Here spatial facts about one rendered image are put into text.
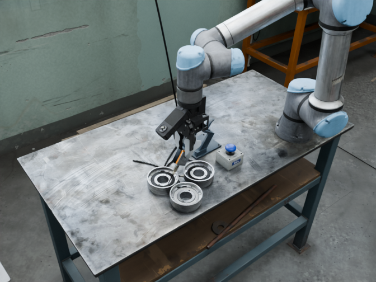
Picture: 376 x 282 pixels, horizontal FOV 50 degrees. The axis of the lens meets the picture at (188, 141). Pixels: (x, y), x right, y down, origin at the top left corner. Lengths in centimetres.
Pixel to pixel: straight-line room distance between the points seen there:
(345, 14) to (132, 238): 87
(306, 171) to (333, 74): 65
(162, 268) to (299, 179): 74
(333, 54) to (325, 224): 134
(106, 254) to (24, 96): 178
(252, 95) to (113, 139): 68
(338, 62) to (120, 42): 190
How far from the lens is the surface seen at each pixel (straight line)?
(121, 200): 133
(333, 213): 254
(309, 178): 186
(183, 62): 109
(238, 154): 144
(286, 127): 160
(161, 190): 131
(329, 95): 140
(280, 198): 173
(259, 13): 128
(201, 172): 139
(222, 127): 164
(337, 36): 130
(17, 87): 276
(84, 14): 276
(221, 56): 113
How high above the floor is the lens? 175
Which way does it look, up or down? 38 degrees down
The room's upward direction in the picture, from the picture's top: 2 degrees clockwise
